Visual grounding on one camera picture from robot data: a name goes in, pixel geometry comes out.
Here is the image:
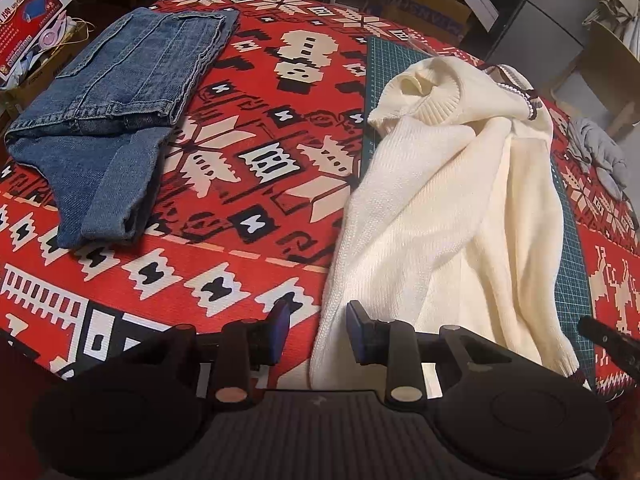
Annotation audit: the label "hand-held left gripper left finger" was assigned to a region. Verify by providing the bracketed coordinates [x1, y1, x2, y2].
[149, 300, 292, 409]

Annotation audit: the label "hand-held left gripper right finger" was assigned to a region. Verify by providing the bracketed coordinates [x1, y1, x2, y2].
[346, 300, 545, 407]

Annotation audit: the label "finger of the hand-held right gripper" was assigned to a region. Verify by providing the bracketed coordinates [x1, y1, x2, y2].
[577, 316, 640, 361]

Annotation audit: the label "cream knit vest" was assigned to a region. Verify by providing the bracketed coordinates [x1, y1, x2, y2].
[309, 56, 578, 391]

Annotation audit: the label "red patterned blanket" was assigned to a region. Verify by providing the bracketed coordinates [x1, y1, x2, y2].
[0, 0, 640, 401]

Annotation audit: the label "grey sweater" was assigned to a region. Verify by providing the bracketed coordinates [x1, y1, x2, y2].
[565, 117, 631, 201]

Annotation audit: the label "beige chair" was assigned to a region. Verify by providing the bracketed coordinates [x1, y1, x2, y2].
[550, 20, 640, 141]

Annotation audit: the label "green cutting mat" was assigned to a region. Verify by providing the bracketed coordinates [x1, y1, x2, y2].
[365, 35, 598, 391]

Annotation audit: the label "blue jeans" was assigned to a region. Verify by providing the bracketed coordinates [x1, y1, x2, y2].
[5, 7, 241, 250]

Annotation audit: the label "grey refrigerator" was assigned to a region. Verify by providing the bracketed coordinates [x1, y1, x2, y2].
[487, 0, 621, 81]

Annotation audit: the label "hanging beige garment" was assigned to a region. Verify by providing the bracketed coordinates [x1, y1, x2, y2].
[582, 0, 640, 56]

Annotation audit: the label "printed cardboard box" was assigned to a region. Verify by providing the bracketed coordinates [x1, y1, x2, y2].
[372, 0, 471, 46]

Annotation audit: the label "small cardboard box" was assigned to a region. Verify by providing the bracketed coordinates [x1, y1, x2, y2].
[0, 20, 96, 121]

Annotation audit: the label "white flat box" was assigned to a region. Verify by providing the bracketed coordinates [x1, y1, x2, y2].
[460, 0, 501, 28]

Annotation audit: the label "red and white product box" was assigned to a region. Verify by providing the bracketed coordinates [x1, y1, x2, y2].
[0, 0, 78, 86]

